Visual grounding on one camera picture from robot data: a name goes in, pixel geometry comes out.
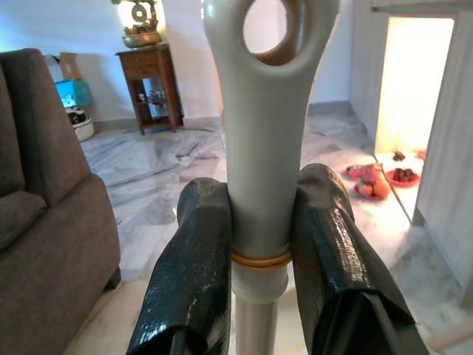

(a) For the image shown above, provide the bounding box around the dark wooden side table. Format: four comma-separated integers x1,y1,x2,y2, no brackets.
115,46,185,135

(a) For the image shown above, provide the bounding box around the white woven basket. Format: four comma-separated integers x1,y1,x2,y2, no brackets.
66,106,96,143

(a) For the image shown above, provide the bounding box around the yellow rubber band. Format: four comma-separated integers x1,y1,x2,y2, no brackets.
231,248,293,270

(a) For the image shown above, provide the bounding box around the brown cardboard box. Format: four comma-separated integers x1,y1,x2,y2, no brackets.
58,51,84,81

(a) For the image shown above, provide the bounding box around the golden bowl ornament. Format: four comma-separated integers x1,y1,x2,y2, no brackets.
110,0,163,50

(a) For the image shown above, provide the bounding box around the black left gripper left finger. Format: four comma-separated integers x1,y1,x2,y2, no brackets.
125,177,234,355

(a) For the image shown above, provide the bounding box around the grey-brown fabric sofa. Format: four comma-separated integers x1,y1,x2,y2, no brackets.
0,47,123,293

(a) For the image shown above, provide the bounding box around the broom with grey-tipped handle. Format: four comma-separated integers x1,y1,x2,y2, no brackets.
201,0,341,355

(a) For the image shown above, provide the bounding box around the teal printed box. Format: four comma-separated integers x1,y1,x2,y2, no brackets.
55,78,93,109

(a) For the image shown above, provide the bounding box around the red plate of fruit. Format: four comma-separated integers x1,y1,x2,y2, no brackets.
386,167,421,187
346,164,392,200

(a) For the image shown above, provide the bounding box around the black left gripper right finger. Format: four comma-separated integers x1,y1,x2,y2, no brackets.
291,162,432,355

